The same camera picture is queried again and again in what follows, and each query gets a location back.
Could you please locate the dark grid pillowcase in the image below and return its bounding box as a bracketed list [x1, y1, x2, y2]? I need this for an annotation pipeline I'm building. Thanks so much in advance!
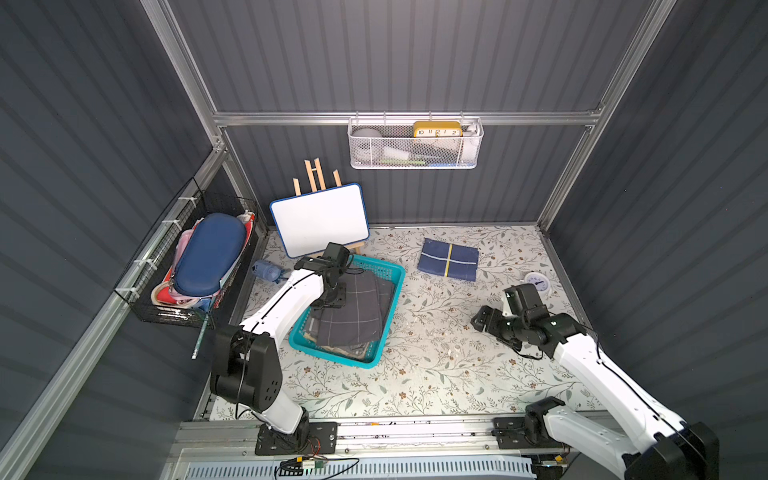
[302, 316, 320, 348]
[311, 270, 395, 347]

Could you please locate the grey pillowcase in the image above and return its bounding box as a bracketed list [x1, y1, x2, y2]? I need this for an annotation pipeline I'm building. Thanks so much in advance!
[315, 342, 373, 361]

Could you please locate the teal plastic basket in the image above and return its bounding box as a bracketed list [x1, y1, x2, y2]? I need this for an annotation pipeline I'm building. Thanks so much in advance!
[289, 255, 405, 369]

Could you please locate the navy pillowcase yellow stripe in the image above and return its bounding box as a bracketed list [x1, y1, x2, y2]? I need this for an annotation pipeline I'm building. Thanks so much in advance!
[417, 238, 479, 282]

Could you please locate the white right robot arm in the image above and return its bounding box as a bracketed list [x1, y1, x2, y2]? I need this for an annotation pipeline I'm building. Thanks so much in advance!
[471, 306, 720, 479]

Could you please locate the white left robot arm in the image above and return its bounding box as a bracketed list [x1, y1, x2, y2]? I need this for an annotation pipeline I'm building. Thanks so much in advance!
[210, 267, 344, 435]

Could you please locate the small white round clock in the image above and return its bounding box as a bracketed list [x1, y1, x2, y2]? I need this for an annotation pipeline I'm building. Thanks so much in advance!
[524, 271, 551, 297]

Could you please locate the blue framed whiteboard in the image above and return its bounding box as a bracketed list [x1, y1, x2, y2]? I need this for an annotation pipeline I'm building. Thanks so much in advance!
[269, 183, 370, 259]

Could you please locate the navy blue oval cushion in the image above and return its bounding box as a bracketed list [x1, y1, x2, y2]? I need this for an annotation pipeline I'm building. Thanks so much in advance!
[172, 213, 247, 297]

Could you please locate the yellow clock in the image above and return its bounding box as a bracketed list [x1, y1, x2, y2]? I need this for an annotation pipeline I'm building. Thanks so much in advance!
[413, 120, 463, 138]

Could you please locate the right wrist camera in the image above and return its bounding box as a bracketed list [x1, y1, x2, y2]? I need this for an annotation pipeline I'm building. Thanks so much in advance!
[504, 283, 549, 321]

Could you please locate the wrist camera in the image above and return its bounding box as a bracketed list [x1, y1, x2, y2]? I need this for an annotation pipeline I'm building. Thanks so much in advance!
[504, 283, 549, 321]
[294, 242, 351, 274]

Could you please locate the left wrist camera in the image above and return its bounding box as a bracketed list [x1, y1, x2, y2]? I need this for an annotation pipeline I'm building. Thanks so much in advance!
[294, 242, 351, 274]

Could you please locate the blue toy with cord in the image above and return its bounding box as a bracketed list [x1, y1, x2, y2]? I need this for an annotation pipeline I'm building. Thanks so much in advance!
[251, 259, 289, 284]

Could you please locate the tape roll in wall basket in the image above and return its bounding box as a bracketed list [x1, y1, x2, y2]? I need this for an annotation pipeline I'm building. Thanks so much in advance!
[350, 128, 384, 165]

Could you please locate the white wire wall basket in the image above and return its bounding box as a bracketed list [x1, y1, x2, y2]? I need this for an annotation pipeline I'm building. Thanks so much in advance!
[347, 116, 485, 170]

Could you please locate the metal base rail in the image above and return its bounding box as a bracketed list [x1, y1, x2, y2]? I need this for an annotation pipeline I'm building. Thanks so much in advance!
[173, 410, 655, 463]

